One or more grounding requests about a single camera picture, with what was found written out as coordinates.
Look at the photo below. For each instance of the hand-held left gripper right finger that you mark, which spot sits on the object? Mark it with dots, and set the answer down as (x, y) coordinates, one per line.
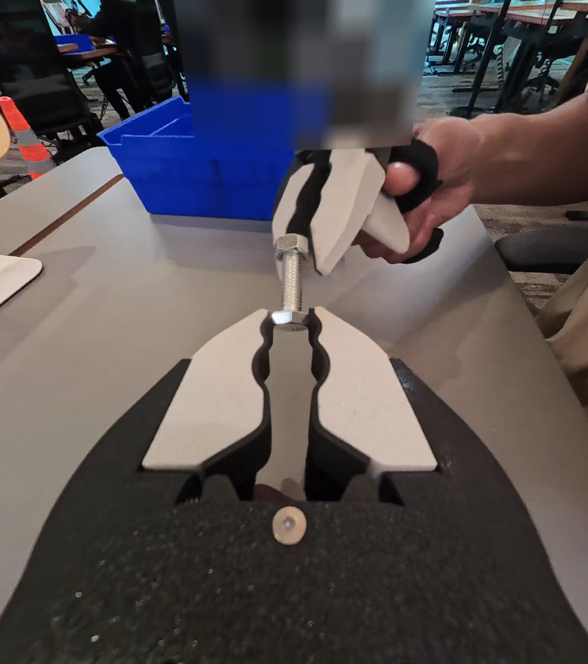
(371, 410)

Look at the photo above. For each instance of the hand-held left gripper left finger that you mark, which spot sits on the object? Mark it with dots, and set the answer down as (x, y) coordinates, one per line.
(211, 410)

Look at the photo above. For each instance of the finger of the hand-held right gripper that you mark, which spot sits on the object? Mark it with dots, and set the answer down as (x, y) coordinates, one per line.
(345, 207)
(286, 207)

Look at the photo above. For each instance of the steel hex nut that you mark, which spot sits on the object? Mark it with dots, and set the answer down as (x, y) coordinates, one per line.
(291, 243)

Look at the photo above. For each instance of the steel hex bolt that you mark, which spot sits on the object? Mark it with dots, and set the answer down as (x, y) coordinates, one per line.
(291, 285)

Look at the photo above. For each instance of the blue divided storage bin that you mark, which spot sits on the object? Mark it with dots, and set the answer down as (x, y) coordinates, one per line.
(179, 176)

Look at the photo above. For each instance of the person's right hand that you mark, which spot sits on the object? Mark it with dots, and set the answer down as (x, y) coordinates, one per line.
(459, 155)

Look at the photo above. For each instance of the black chair armrest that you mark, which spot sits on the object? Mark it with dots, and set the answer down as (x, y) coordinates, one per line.
(548, 249)

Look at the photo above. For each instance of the wood-edged table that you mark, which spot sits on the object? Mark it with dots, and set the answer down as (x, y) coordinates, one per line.
(532, 15)

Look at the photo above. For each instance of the orange traffic cone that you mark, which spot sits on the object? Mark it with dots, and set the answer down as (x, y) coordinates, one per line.
(29, 145)

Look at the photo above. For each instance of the black office chair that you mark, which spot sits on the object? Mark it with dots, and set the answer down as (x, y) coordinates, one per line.
(29, 67)

